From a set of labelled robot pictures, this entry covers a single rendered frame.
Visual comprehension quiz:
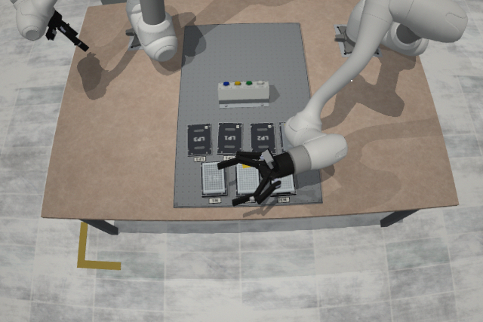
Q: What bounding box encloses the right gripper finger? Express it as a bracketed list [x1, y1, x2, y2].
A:
[61, 20, 78, 36]
[57, 22, 89, 52]

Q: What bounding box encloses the white operator button panel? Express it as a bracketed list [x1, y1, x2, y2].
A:
[218, 81, 269, 109]

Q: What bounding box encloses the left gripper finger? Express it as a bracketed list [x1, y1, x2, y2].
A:
[217, 151, 268, 170]
[232, 168, 281, 206]

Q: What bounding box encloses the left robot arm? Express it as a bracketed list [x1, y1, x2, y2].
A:
[284, 0, 468, 175]

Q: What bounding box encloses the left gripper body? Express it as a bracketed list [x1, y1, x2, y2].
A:
[259, 152, 295, 181]

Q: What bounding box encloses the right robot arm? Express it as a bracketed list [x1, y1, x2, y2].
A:
[10, 0, 178, 62]

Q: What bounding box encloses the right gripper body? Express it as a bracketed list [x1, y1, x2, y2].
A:
[48, 10, 65, 30]

